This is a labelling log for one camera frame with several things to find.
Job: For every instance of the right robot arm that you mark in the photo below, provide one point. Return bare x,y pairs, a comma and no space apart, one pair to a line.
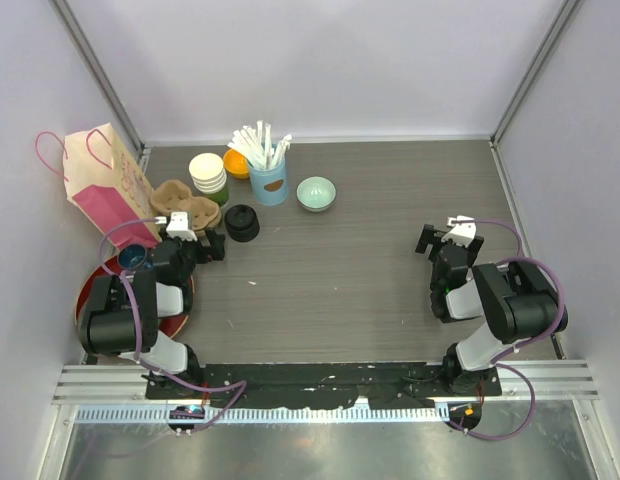
519,300

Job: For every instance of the light green ceramic bowl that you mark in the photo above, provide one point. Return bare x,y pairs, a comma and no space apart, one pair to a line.
316,194

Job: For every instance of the red round tray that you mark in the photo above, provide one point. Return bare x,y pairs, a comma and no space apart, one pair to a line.
121,311

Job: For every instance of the cardboard cup carrier tray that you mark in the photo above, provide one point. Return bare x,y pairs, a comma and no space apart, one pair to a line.
174,196

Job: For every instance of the small dark blue cup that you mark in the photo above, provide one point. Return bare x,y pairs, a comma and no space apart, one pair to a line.
134,257

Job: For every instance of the stack of paper cups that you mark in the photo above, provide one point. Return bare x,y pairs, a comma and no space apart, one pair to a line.
209,177

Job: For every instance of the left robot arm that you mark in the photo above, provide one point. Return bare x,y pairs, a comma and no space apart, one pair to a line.
170,358

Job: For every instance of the pink paper gift bag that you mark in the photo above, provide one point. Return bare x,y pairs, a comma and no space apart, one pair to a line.
104,181

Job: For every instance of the stack of black lids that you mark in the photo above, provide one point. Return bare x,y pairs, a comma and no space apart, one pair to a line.
241,222

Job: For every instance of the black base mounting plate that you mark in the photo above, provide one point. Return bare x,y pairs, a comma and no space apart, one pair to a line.
328,386

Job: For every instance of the aluminium frame rail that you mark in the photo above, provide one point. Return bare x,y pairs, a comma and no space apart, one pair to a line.
118,384

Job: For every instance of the orange bowl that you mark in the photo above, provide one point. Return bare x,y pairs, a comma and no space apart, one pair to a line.
236,165

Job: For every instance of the blue straw holder cup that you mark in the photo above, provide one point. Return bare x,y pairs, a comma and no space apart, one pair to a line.
270,188

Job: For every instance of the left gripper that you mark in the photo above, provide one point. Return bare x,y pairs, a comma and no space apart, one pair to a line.
216,248

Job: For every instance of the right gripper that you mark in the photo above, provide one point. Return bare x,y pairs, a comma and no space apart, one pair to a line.
429,236

